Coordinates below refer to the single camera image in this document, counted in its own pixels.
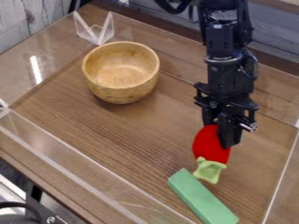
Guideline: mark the green rectangular block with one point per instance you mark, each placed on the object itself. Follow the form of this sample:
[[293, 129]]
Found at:
[[202, 203]]

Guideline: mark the black table leg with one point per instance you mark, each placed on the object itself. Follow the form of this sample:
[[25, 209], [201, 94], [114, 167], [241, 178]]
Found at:
[[36, 194]]

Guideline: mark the light wooden bowl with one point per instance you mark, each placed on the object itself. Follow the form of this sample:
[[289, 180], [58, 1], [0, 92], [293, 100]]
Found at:
[[121, 71]]

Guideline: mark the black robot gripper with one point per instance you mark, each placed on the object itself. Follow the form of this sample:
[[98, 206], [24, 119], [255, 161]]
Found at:
[[222, 97]]

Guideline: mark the clear acrylic corner bracket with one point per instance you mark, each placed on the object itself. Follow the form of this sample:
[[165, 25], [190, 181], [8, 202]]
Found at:
[[94, 34]]

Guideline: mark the clear acrylic front wall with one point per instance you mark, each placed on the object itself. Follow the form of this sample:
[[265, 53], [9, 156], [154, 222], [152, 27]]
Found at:
[[96, 194]]

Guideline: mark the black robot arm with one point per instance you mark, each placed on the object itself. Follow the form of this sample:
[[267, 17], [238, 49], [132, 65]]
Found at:
[[225, 28]]

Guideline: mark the red plush strawberry toy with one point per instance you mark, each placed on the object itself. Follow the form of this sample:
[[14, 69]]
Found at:
[[210, 155]]

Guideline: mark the black device with cable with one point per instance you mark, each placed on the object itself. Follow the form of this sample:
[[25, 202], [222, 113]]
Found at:
[[36, 213]]

